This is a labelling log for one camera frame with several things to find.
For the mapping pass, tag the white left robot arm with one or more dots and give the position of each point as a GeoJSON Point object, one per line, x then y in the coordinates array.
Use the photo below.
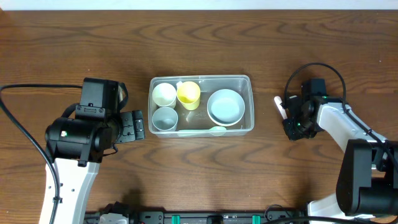
{"type": "Point", "coordinates": [76, 147]}

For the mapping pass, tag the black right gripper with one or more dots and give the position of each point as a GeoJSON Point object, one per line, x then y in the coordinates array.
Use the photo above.
{"type": "Point", "coordinates": [290, 125]}

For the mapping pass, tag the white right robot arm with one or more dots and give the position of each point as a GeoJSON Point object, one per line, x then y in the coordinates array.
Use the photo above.
{"type": "Point", "coordinates": [367, 182]}

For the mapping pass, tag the clear plastic container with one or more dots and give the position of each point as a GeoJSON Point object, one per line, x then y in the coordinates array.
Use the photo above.
{"type": "Point", "coordinates": [198, 118]}

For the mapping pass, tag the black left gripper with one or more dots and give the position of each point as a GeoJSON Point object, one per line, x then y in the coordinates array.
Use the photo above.
{"type": "Point", "coordinates": [127, 126]}

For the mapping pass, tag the light blue plastic cup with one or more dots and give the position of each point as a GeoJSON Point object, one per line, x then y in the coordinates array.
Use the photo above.
{"type": "Point", "coordinates": [165, 119]}

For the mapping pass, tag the cream white plastic cup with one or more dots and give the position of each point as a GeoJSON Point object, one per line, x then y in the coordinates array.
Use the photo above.
{"type": "Point", "coordinates": [165, 95]}

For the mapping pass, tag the mint green plastic spoon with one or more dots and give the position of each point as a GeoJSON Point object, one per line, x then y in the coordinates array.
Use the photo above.
{"type": "Point", "coordinates": [214, 131]}

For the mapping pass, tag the light blue plastic bowl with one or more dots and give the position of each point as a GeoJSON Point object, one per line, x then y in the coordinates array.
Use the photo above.
{"type": "Point", "coordinates": [225, 107]}

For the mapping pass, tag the pink plastic fork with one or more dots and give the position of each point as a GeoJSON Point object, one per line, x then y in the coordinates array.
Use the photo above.
{"type": "Point", "coordinates": [278, 103]}

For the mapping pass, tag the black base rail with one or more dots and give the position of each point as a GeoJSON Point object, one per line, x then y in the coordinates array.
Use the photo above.
{"type": "Point", "coordinates": [122, 213]}

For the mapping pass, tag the yellow plastic cup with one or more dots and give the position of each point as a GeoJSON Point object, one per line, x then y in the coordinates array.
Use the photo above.
{"type": "Point", "coordinates": [188, 94]}

